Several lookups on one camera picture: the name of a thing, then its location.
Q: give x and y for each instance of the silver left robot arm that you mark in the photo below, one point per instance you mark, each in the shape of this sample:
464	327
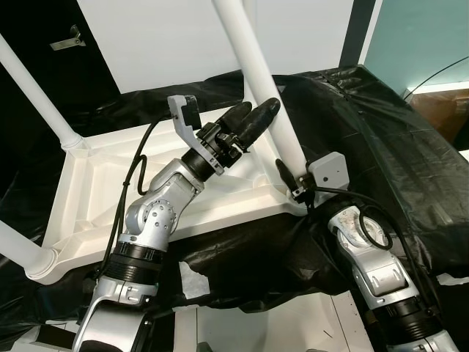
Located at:
154	220

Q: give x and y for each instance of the teal glass panel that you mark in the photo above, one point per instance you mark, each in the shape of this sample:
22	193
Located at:
425	37

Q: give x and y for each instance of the white tape piece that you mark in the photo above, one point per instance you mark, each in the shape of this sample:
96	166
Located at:
454	277
194	282

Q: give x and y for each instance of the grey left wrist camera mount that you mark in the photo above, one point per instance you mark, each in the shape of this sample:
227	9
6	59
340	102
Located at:
187	128

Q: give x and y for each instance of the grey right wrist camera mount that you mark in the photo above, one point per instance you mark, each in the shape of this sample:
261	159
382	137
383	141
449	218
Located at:
330	172

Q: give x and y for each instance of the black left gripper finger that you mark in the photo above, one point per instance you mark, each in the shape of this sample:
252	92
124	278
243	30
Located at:
262	117
236	121

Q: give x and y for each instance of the dark wooden table leg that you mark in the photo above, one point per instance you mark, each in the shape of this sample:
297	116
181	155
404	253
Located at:
57	337

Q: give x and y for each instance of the black plastic cover sheet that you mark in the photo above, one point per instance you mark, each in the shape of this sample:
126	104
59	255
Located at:
381	147

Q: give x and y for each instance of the brown wooden furniture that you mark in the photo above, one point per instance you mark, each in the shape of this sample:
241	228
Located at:
443	117

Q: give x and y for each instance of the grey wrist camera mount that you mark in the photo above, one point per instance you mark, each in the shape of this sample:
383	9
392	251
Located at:
330	172
187	128

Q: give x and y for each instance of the dark vertical pillar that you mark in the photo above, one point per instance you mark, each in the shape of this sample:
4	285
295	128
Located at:
357	33

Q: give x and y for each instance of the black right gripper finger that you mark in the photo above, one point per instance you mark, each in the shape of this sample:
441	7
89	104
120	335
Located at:
286	173

